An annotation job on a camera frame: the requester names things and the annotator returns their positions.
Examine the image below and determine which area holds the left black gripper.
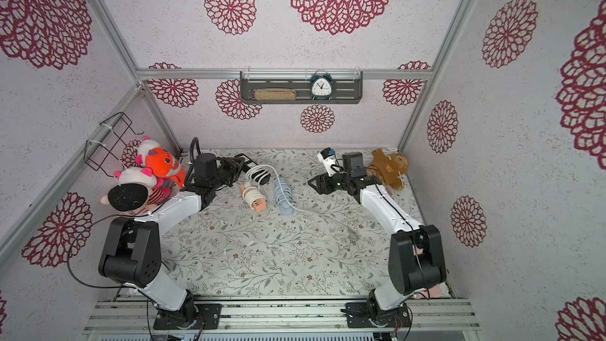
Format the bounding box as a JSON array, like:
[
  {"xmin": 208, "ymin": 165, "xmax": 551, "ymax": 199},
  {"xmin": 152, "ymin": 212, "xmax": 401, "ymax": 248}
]
[{"xmin": 211, "ymin": 157, "xmax": 246, "ymax": 190}]

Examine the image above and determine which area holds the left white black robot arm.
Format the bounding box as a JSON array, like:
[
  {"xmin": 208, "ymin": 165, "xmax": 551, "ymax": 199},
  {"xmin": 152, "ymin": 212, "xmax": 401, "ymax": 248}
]
[{"xmin": 99, "ymin": 153, "xmax": 245, "ymax": 318}]

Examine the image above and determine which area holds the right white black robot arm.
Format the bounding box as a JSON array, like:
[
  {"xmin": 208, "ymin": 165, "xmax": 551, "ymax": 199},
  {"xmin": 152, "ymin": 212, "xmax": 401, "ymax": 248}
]
[{"xmin": 308, "ymin": 148, "xmax": 448, "ymax": 314}]

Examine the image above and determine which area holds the light blue power strip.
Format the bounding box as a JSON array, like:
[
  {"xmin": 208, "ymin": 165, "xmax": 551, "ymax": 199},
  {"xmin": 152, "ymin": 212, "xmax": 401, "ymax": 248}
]
[{"xmin": 273, "ymin": 178, "xmax": 295, "ymax": 216}]

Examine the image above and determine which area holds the brown teddy bear plush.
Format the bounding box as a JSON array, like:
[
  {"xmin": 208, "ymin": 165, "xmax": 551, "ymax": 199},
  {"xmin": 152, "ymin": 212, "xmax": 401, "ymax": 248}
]
[{"xmin": 367, "ymin": 148, "xmax": 410, "ymax": 194}]

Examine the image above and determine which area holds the floral table mat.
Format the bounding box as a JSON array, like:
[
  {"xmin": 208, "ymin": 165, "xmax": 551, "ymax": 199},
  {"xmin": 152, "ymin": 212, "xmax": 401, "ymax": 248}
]
[{"xmin": 160, "ymin": 147, "xmax": 429, "ymax": 298}]

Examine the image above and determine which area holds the tan pouch on shelf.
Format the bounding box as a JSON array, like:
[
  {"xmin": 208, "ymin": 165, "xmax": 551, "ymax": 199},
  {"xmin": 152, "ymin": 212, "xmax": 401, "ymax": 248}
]
[{"xmin": 254, "ymin": 88, "xmax": 297, "ymax": 101}]

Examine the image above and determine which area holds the orange fish plush toy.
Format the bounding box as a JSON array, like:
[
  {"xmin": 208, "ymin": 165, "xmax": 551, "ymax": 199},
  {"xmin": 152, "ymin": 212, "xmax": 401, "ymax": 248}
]
[{"xmin": 136, "ymin": 137, "xmax": 186, "ymax": 189}]

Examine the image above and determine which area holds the teal alarm clock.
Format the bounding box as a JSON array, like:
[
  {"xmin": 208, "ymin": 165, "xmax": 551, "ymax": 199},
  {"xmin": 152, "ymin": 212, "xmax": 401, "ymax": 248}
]
[{"xmin": 310, "ymin": 74, "xmax": 335, "ymax": 100}]

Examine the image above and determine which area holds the black faced striped plush doll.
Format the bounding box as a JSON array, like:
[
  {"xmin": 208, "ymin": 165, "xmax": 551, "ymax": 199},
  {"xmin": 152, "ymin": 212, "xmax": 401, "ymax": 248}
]
[{"xmin": 100, "ymin": 167, "xmax": 172, "ymax": 216}]

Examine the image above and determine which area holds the pink plush red dotted dress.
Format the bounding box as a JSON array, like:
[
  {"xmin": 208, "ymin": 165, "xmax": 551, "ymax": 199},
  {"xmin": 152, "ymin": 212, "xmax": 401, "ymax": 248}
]
[{"xmin": 411, "ymin": 246, "xmax": 451, "ymax": 300}]

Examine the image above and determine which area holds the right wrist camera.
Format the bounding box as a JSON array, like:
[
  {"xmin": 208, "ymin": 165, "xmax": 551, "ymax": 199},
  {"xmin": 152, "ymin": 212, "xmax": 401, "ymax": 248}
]
[{"xmin": 317, "ymin": 148, "xmax": 339, "ymax": 176}]

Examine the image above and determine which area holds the pink power strip white cord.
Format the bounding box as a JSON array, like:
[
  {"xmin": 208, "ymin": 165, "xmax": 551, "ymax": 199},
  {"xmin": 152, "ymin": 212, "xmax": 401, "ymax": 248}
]
[{"xmin": 239, "ymin": 181, "xmax": 268, "ymax": 214}]

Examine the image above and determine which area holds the grey wall shelf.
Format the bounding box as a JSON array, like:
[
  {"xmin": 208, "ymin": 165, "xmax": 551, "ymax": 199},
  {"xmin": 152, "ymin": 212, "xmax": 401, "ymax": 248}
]
[{"xmin": 240, "ymin": 70, "xmax": 363, "ymax": 104}]

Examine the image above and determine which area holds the black wire wall basket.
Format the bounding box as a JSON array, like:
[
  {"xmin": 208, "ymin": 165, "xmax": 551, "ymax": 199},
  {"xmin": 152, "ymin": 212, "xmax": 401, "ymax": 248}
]
[{"xmin": 82, "ymin": 111, "xmax": 145, "ymax": 178}]

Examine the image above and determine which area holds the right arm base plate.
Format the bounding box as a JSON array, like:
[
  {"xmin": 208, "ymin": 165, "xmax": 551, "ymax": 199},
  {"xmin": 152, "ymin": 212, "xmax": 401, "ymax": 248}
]
[{"xmin": 341, "ymin": 302, "xmax": 412, "ymax": 328}]

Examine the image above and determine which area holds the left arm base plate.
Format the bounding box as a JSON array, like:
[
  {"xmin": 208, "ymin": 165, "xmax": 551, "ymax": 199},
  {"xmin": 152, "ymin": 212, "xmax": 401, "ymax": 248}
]
[{"xmin": 151, "ymin": 303, "xmax": 223, "ymax": 331}]

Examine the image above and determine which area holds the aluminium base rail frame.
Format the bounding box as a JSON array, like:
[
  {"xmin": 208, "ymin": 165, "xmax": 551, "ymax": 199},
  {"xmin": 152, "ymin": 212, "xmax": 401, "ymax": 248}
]
[{"xmin": 82, "ymin": 297, "xmax": 481, "ymax": 336}]

